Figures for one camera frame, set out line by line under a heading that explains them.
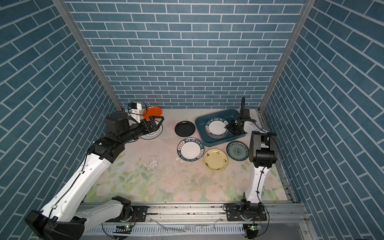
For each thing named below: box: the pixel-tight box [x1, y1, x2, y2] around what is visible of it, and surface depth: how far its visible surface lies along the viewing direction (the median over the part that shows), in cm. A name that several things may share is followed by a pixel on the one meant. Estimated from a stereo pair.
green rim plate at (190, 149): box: [177, 137, 205, 162], surface depth 99 cm
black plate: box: [174, 120, 196, 137], surface depth 110 cm
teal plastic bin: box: [195, 109, 248, 147], surface depth 110 cm
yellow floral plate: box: [203, 148, 228, 171], surface depth 96 cm
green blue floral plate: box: [226, 140, 249, 162], surface depth 98 cm
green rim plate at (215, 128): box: [204, 117, 230, 139], surface depth 109 cm
